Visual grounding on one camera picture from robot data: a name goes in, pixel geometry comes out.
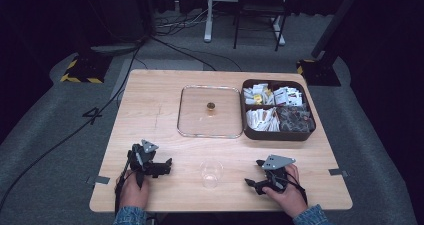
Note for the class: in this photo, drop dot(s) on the brown compartment box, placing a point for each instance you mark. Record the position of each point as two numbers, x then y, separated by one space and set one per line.
278 135

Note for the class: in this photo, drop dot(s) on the clear square lid, gold knob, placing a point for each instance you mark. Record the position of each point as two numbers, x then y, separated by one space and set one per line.
210 113

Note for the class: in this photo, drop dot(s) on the black metal chair frame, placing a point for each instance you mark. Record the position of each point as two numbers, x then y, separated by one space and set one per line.
259 8

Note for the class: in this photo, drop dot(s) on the pile of white stick sachets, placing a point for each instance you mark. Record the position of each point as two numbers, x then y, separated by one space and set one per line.
264 119

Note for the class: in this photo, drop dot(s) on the clear glass cup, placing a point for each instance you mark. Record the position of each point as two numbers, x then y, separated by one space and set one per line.
211 173

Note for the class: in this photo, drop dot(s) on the grey tape piece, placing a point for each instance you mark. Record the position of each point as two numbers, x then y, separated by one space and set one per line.
102 180
338 172

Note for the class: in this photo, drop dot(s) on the person's right hand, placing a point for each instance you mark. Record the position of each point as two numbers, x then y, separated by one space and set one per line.
290 195

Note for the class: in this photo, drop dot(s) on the white desk frame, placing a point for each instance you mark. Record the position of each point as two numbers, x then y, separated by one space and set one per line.
208 21

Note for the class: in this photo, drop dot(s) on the person's left hand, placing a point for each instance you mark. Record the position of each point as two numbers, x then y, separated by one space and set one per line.
132 192

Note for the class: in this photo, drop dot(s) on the pile of white and yellow sachets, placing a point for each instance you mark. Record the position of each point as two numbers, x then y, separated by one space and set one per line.
257 93

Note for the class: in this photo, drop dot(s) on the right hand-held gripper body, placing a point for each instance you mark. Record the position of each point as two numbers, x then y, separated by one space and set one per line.
276 171

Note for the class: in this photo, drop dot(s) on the pile of white printed sachets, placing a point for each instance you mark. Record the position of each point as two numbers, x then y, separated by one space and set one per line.
288 96

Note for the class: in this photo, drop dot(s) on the pile of dark packets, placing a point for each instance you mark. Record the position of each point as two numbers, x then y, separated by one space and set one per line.
295 119

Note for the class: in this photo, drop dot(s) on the black yellow-striped stand base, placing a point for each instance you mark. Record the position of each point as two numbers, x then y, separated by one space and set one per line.
320 73
87 68

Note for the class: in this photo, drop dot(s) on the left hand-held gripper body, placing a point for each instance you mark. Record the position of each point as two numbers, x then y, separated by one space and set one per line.
141 158

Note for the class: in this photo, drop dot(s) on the dark slanted stand pole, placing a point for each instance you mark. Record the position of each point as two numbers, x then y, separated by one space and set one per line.
336 21

